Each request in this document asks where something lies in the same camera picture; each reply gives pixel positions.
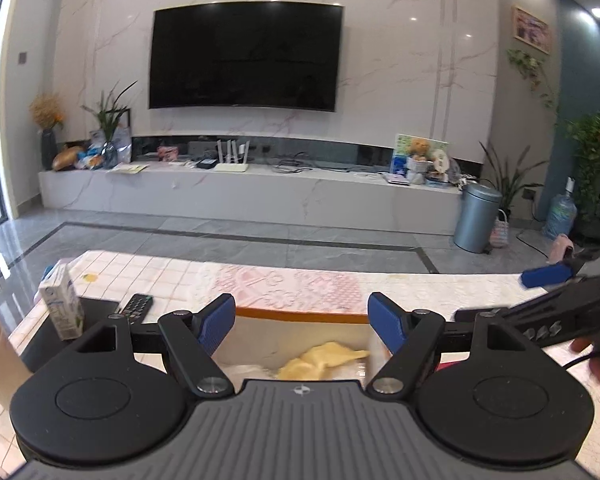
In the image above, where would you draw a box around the pink slipper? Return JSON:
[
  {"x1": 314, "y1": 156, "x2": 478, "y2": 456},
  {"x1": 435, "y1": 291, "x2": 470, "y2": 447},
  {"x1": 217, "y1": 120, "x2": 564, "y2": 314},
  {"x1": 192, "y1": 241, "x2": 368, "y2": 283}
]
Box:
[{"x1": 547, "y1": 233, "x2": 574, "y2": 264}]

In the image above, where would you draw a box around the red box lid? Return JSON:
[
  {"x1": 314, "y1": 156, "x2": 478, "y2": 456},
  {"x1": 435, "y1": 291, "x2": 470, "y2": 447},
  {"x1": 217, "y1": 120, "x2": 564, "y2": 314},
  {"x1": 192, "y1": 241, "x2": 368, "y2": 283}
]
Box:
[{"x1": 434, "y1": 352, "x2": 470, "y2": 372}]

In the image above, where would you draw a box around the water bottle jug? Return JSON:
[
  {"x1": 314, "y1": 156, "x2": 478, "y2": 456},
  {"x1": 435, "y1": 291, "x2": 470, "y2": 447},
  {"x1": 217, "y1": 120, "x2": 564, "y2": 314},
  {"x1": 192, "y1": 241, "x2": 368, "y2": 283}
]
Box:
[{"x1": 543, "y1": 177, "x2": 578, "y2": 240}]

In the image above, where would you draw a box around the black remote control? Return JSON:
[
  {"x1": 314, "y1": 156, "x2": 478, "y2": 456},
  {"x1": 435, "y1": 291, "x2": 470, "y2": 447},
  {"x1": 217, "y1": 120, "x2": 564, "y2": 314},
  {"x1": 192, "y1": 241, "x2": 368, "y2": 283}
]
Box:
[{"x1": 118, "y1": 294, "x2": 154, "y2": 324}]

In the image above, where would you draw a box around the orange storage box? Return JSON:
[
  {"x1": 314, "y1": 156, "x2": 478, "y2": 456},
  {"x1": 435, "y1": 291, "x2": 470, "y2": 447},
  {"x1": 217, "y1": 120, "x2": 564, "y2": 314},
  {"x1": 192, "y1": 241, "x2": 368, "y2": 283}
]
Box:
[{"x1": 213, "y1": 308, "x2": 390, "y2": 386}]

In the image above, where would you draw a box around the pastel woven bag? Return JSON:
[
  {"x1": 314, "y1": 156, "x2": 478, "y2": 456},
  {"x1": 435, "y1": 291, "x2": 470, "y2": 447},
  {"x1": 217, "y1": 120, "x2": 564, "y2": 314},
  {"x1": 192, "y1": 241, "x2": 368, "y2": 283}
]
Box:
[{"x1": 489, "y1": 209, "x2": 509, "y2": 248}]

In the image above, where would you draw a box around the tall floor plant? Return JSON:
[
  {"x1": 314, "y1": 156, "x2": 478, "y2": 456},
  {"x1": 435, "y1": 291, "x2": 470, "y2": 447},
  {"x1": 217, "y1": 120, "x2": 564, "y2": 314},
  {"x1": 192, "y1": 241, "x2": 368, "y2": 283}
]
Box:
[{"x1": 479, "y1": 142, "x2": 550, "y2": 211}]

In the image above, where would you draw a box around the yellow cloth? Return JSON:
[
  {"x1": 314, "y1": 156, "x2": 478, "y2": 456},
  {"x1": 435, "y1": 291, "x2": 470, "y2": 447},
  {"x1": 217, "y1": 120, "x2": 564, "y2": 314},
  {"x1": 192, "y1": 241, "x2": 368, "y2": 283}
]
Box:
[{"x1": 276, "y1": 341, "x2": 370, "y2": 382}]

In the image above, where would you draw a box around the blue grey trash bin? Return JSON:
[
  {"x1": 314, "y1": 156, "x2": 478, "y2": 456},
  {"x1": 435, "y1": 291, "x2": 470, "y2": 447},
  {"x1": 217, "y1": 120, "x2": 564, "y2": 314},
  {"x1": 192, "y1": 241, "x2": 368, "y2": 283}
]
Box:
[{"x1": 453, "y1": 183, "x2": 502, "y2": 254}]

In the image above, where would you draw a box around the lace tablecloth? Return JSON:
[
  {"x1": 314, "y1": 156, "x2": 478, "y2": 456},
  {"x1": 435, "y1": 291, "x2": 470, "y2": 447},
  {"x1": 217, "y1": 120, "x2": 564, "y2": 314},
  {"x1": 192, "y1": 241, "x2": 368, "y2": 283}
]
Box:
[{"x1": 0, "y1": 252, "x2": 600, "y2": 478}]

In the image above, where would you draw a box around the milk carton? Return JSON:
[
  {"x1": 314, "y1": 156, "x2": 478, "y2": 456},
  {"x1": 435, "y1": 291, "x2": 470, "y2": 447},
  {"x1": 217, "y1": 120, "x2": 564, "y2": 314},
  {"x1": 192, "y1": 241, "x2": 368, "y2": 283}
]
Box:
[{"x1": 38, "y1": 261, "x2": 83, "y2": 339}]

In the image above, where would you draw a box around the black notebook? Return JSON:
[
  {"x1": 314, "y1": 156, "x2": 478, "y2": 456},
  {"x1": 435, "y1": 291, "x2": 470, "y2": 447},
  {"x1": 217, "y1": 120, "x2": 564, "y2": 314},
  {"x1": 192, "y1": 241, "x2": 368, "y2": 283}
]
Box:
[{"x1": 20, "y1": 297, "x2": 119, "y2": 373}]

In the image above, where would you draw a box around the white marble tv bench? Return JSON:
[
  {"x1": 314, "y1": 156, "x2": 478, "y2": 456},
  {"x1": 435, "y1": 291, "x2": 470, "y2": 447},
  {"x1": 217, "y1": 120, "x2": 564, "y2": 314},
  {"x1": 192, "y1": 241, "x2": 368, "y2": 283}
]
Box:
[{"x1": 38, "y1": 136, "x2": 462, "y2": 235}]

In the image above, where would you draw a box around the teddy bear bouquet box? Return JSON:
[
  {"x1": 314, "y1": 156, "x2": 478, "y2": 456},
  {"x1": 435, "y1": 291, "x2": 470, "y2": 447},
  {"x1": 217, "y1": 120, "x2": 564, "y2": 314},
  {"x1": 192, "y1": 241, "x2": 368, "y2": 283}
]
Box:
[{"x1": 389, "y1": 133, "x2": 458, "y2": 186}]

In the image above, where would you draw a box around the white wifi router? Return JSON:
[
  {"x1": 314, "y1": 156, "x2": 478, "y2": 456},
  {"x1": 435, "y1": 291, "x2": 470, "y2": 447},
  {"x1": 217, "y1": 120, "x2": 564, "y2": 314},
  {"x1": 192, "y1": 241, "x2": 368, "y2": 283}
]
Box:
[{"x1": 214, "y1": 140, "x2": 250, "y2": 174}]

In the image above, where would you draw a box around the hanging vine plant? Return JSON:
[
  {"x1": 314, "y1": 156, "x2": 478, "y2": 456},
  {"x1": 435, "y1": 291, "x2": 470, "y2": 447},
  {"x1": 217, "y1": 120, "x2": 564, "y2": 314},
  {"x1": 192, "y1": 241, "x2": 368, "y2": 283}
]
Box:
[{"x1": 506, "y1": 49, "x2": 558, "y2": 110}]

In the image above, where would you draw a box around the green plant in vase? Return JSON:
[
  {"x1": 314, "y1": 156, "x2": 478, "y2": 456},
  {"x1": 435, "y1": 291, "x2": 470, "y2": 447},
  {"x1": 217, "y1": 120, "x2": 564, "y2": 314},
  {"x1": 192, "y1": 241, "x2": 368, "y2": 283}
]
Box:
[{"x1": 81, "y1": 81, "x2": 136, "y2": 169}]

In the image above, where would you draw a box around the dried yellow flowers vase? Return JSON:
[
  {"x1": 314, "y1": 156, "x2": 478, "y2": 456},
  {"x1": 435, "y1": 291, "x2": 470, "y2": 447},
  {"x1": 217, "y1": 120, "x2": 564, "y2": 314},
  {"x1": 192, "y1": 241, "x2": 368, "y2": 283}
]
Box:
[{"x1": 29, "y1": 93, "x2": 64, "y2": 171}]

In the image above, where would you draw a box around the framed wall picture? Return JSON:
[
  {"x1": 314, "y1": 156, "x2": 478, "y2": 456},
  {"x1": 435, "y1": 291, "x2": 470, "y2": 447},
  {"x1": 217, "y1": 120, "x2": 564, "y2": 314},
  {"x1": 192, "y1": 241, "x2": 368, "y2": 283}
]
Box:
[{"x1": 512, "y1": 6, "x2": 552, "y2": 54}]

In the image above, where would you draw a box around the black wall television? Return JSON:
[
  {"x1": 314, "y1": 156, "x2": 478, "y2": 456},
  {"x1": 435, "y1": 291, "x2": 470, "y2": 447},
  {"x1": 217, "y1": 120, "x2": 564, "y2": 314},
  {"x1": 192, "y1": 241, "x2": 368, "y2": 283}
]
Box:
[{"x1": 148, "y1": 1, "x2": 344, "y2": 113}]

